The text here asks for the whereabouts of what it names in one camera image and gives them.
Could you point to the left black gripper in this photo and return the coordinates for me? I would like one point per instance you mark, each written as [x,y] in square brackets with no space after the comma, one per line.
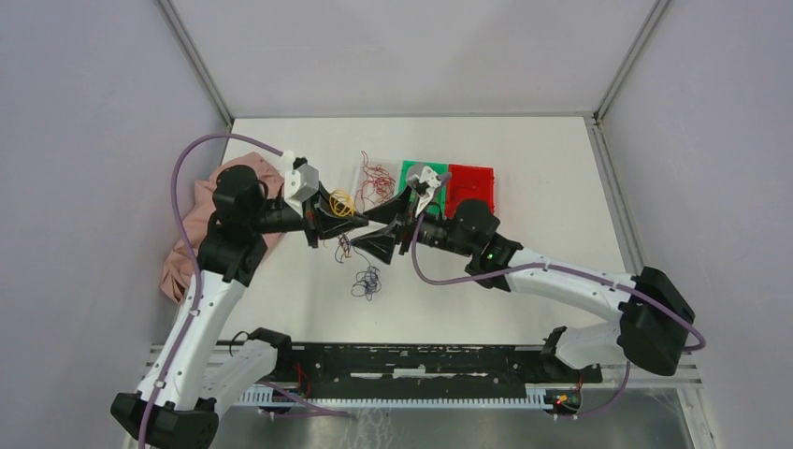
[319,222]

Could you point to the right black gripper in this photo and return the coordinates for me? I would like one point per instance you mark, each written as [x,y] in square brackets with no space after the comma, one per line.
[398,210]

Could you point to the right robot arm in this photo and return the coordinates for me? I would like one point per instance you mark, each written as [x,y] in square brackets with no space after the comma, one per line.
[644,319]

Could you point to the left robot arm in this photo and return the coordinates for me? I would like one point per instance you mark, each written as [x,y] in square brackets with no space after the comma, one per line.
[179,404]

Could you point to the clear plastic bin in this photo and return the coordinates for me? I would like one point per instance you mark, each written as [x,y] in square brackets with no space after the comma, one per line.
[374,182]

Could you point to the green plastic bin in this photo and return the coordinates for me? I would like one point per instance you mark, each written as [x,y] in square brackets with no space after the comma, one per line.
[433,180]

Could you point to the red plastic bin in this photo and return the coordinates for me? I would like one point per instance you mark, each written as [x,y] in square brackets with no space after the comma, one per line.
[469,182]

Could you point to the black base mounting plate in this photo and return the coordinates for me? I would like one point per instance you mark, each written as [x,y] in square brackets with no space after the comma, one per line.
[413,371]

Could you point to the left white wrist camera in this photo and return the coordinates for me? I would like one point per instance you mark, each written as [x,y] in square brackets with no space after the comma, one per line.
[301,183]

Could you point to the white slotted cable duct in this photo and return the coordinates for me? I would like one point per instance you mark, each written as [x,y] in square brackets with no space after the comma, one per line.
[263,396]

